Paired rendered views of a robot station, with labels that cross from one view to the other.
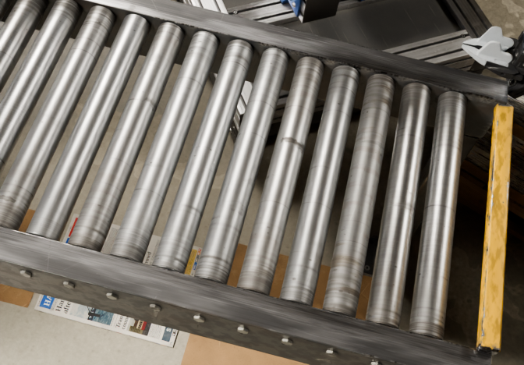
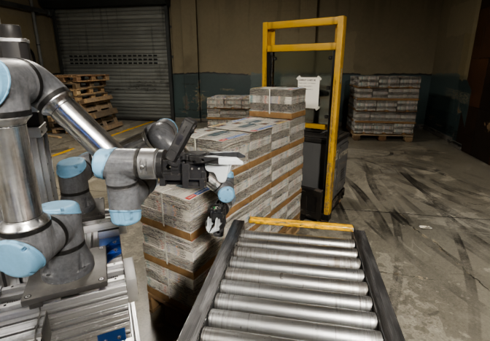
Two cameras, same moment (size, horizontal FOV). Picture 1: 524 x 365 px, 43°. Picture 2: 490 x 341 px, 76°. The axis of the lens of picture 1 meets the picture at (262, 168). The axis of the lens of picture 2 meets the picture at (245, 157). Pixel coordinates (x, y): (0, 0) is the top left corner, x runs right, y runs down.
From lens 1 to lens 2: 1.10 m
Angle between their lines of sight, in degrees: 74
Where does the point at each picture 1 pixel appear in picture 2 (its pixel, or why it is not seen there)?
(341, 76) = (238, 259)
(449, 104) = (248, 232)
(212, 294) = (378, 296)
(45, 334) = not seen: outside the picture
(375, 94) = (246, 250)
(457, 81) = (235, 229)
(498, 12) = not seen: hidden behind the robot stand
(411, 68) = (230, 240)
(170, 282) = (383, 312)
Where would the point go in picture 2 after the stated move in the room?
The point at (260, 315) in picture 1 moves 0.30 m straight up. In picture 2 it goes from (378, 281) to (389, 191)
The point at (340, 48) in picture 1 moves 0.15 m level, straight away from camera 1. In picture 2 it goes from (220, 259) to (179, 254)
